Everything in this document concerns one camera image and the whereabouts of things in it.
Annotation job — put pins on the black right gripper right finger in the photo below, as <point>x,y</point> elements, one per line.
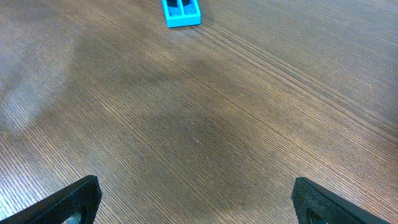
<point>315,204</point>

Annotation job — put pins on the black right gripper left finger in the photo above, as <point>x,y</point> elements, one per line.
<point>76,203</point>

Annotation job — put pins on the blue plastic battery holder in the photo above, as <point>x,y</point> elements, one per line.
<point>181,13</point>

